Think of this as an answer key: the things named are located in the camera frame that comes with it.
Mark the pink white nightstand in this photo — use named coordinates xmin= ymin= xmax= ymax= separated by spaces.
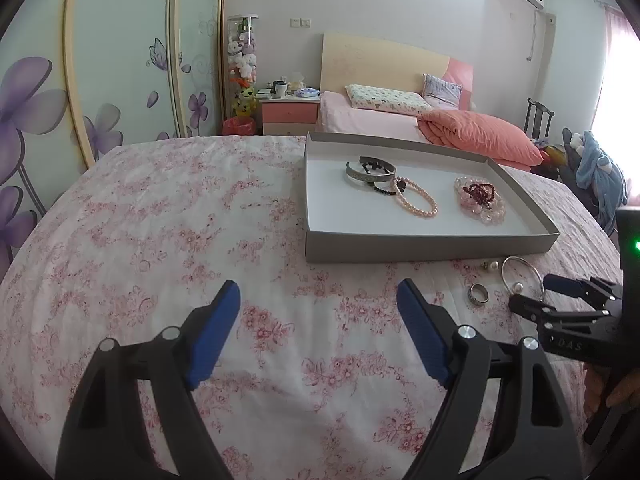
xmin=259 ymin=96 xmax=321 ymax=136

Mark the silver ring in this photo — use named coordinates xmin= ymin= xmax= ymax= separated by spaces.
xmin=467 ymin=283 xmax=493 ymax=307

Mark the red plastic bag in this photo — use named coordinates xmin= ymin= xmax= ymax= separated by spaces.
xmin=222 ymin=116 xmax=254 ymax=136

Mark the silver cuff bangle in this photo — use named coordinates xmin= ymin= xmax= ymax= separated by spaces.
xmin=345 ymin=156 xmax=398 ymax=184

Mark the salmon pink quilt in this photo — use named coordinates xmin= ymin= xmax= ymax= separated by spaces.
xmin=417 ymin=109 xmax=545 ymax=166

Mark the blue plush garment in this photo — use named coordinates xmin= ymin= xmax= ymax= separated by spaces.
xmin=570 ymin=131 xmax=629 ymax=233

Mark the pink pearl bracelet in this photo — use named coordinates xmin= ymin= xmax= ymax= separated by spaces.
xmin=391 ymin=176 xmax=439 ymax=219

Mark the grey chair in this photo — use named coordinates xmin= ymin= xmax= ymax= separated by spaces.
xmin=559 ymin=127 xmax=621 ymax=227

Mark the white patterned pillow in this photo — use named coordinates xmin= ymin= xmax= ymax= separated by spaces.
xmin=345 ymin=84 xmax=433 ymax=117

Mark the dark red bead bracelet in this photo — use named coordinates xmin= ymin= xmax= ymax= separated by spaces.
xmin=462 ymin=182 xmax=497 ymax=207

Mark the beige pink headboard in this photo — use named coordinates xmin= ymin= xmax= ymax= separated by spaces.
xmin=320 ymin=32 xmax=475 ymax=111

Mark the pink curtain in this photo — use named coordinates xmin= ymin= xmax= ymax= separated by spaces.
xmin=590 ymin=2 xmax=640 ymax=137

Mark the pink crystal bead bracelet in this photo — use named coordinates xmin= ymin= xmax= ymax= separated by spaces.
xmin=454 ymin=175 xmax=507 ymax=226

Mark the lilac pillow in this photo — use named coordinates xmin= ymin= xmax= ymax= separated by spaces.
xmin=422 ymin=73 xmax=464 ymax=109

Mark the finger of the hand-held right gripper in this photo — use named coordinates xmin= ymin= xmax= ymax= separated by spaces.
xmin=544 ymin=273 xmax=623 ymax=307
xmin=509 ymin=294 xmax=618 ymax=330

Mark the air conditioner pipe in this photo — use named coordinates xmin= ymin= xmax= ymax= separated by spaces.
xmin=525 ymin=9 xmax=557 ymax=63

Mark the floral glass wardrobe door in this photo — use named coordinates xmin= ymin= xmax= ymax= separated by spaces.
xmin=0 ymin=0 xmax=97 ymax=281
xmin=170 ymin=0 xmax=227 ymax=139
xmin=65 ymin=0 xmax=182 ymax=162

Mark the pink bed mattress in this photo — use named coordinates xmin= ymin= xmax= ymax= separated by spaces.
xmin=317 ymin=91 xmax=531 ymax=172

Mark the grey cardboard tray box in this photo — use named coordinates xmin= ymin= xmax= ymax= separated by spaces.
xmin=304 ymin=131 xmax=561 ymax=264

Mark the thin silver bangle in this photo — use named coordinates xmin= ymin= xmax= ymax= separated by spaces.
xmin=501 ymin=256 xmax=545 ymax=302

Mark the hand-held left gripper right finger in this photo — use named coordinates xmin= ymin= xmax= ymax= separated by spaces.
xmin=396 ymin=278 xmax=583 ymax=480

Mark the colourful toys pile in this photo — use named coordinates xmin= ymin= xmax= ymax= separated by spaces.
xmin=534 ymin=137 xmax=567 ymax=167

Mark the dark wooden chair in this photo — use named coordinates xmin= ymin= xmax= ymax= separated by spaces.
xmin=525 ymin=97 xmax=556 ymax=139

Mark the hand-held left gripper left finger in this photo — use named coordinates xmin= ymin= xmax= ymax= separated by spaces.
xmin=55 ymin=280 xmax=242 ymax=480

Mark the black bead bracelet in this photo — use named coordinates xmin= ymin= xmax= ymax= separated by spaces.
xmin=359 ymin=157 xmax=402 ymax=196

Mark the person's right hand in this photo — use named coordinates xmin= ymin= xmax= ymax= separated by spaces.
xmin=585 ymin=365 xmax=640 ymax=417

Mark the clear plush toy tube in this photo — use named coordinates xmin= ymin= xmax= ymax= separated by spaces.
xmin=221 ymin=15 xmax=261 ymax=123

